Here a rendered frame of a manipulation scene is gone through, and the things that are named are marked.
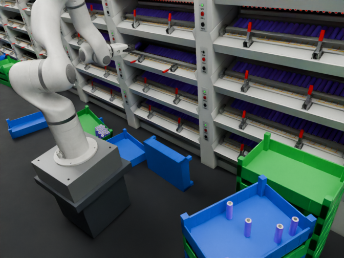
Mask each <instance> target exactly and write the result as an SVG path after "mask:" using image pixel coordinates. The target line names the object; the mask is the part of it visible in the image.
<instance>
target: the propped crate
mask: <svg viewBox="0 0 344 258"><path fill-rule="evenodd" d="M77 115H78V118H79V120H80V123H81V126H82V128H83V131H84V132H87V133H89V134H91V135H93V136H96V134H95V127H97V126H100V124H102V125H104V126H105V128H107V130H108V131H109V132H110V134H109V135H107V136H105V137H104V138H102V140H105V141H106V140H108V139H110V138H112V137H113V130H112V129H109V128H108V127H107V126H106V125H105V124H104V123H103V122H102V121H101V120H100V119H99V118H98V117H97V116H96V115H95V114H94V113H93V112H92V111H91V110H90V109H89V106H88V105H86V106H85V109H83V110H81V111H79V112H77ZM96 137H98V136H96Z"/></svg>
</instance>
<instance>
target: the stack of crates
mask: <svg viewBox="0 0 344 258"><path fill-rule="evenodd" d="M270 138H271V133H269V132H265V133H264V139H263V140H262V141H261V142H260V143H259V144H258V145H257V146H256V147H255V148H254V149H253V150H252V151H251V152H249V153H248V154H247V155H246V156H245V157H243V156H240V157H238V165H237V177H236V192H238V191H240V190H242V189H244V188H246V187H248V186H250V185H252V184H254V183H256V182H258V176H260V175H264V176H265V177H267V183H266V184H268V185H269V186H270V187H271V188H272V189H273V190H275V191H276V192H277V193H278V194H279V195H280V196H282V197H283V198H284V199H285V200H286V201H288V202H289V203H290V204H291V205H292V206H293V207H295V208H296V209H297V210H298V211H299V212H300V213H302V214H303V215H304V216H305V217H307V216H308V215H310V214H312V215H313V216H314V217H315V218H317V220H316V223H315V227H314V230H313V233H312V237H311V240H310V243H309V246H308V250H307V253H306V256H305V258H319V256H320V254H321V252H322V251H323V248H324V245H325V242H326V239H327V237H328V234H329V231H330V229H331V226H332V223H333V221H334V218H335V215H336V212H337V210H338V207H339V204H340V201H341V198H342V195H343V193H344V166H343V165H340V164H337V163H335V162H332V161H329V160H327V159H324V158H321V157H319V156H316V155H313V154H311V153H308V152H305V151H303V150H300V149H298V148H295V147H292V146H289V145H287V144H284V143H281V142H279V141H276V140H273V139H270Z"/></svg>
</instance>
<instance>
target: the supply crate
mask: <svg viewBox="0 0 344 258"><path fill-rule="evenodd" d="M266 183H267V177H265V176H264V175H260V176H258V182H256V183H254V184H252V185H250V186H248V187H246V188H244V189H242V190H240V191H238V192H236V193H234V194H232V195H230V196H228V197H226V198H224V199H222V200H220V201H218V202H216V203H214V204H212V205H210V206H208V207H206V208H205V209H203V210H201V211H199V212H197V213H195V214H193V215H191V216H189V215H188V214H187V213H184V214H182V215H180V217H181V226H182V233H183V235H184V236H185V238H186V239H187V241H188V242H189V244H190V245H191V247H192V249H193V250H194V252H195V253H196V255H197V256H198V258H226V257H228V258H280V257H281V256H283V255H285V254H286V253H288V252H289V251H291V250H292V249H294V248H295V247H297V246H299V245H300V244H302V243H303V242H305V241H306V240H308V239H309V238H311V237H312V233H313V230H314V227H315V223H316V220H317V218H315V217H314V216H313V215H312V214H310V215H308V216H307V217H305V216H304V215H303V214H302V213H300V212H299V211H298V210H297V209H296V208H295V207H293V206H292V205H291V204H290V203H289V202H288V201H286V200H285V199H284V198H283V197H282V196H280V195H279V194H278V193H277V192H276V191H275V190H273V189H272V188H271V187H270V186H269V185H268V184H266ZM228 201H231V202H232V203H233V212H232V219H231V220H229V219H227V218H226V208H227V202H228ZM292 217H297V218H298V219H299V222H298V226H297V230H296V234H295V236H290V235H289V234H288V232H289V227H290V223H291V219H292ZM246 218H251V219H252V223H251V233H250V237H245V236H244V226H245V219H246ZM277 224H282V225H283V226H284V229H283V234H282V239H281V242H280V243H275V242H274V235H275V230H276V225H277Z"/></svg>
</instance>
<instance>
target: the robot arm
mask: <svg viewBox="0 0 344 258"><path fill-rule="evenodd" d="M64 5H65V6H66V9H67V11H68V13H69V16H70V18H71V20H72V23H73V25H74V27H75V29H76V31H77V32H78V33H79V34H80V35H81V36H82V37H83V38H84V39H85V40H86V41H87V42H88V44H89V45H90V46H87V47H81V48H80V49H79V57H80V60H81V61H82V62H83V63H85V64H86V63H92V62H95V63H97V64H99V65H101V66H107V65H109V63H110V62H111V58H112V57H113V56H117V55H124V54H128V52H130V51H134V50H135V45H132V44H129V45H125V44H121V43H115V44H111V45H109V44H107V43H106V41H105V39H104V37H103V36H102V34H101V33H100V32H99V30H98V29H97V28H96V27H95V26H94V25H93V23H92V21H91V18H90V15H89V12H88V9H87V6H86V3H85V1H84V0H36V1H35V2H34V4H33V6H32V9H31V32H32V35H33V38H34V40H35V41H36V42H37V43H38V44H39V45H40V46H42V47H43V48H44V49H46V51H47V53H48V57H47V58H46V59H38V60H27V61H21V62H18V63H16V64H14V65H13V66H12V67H11V69H10V71H9V81H10V84H11V86H12V88H13V89H14V90H15V92H16V93H17V94H18V95H19V96H20V97H21V98H23V99H24V100H26V101H27V102H29V103H30V104H32V105H33V106H35V107H36V108H38V109H39V110H40V111H41V112H42V114H43V116H44V118H45V120H46V122H47V125H48V127H49V129H50V131H51V133H52V135H53V137H54V140H55V142H56V144H57V146H58V149H57V150H56V151H55V153H54V160H55V162H56V163H57V164H58V165H60V166H65V167H70V166H76V165H79V164H82V163H84V162H86V161H88V160H89V159H90V158H92V157H93V156H94V154H95V153H96V152H97V148H98V145H97V142H96V141H95V140H94V139H93V138H90V137H86V136H85V134H84V131H83V128H82V126H81V123H80V120H79V118H78V115H77V112H76V110H75V107H74V105H73V103H72V101H71V100H70V99H68V98H66V97H64V96H61V95H59V94H57V93H56V92H62V91H66V90H68V89H70V88H71V87H72V86H73V85H74V84H75V81H76V73H75V69H74V67H73V65H72V63H71V61H70V59H69V58H68V56H67V54H66V52H65V50H64V47H63V44H62V41H61V36H60V14H61V11H62V9H63V7H64Z"/></svg>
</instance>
